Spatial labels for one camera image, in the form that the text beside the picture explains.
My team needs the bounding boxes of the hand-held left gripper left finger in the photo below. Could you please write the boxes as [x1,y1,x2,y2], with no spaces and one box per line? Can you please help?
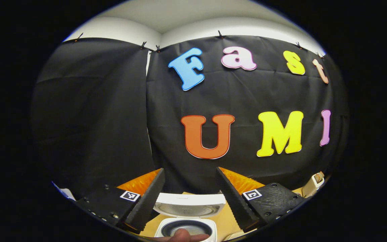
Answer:
[74,168,166,235]

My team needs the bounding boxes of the white device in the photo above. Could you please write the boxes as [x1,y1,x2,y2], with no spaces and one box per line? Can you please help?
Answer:
[52,181,77,201]

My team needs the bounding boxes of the white toaster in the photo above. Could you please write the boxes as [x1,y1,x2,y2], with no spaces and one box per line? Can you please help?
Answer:
[302,171,326,199]

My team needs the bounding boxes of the black backdrop cloth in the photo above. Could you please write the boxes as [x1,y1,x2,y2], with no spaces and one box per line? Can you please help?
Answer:
[31,35,350,197]

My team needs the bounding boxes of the white rice cooker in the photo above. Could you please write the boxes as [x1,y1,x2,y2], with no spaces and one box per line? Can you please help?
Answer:
[153,192,227,242]

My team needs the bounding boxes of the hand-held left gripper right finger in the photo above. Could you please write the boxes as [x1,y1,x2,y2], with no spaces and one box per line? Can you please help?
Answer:
[214,167,306,233]

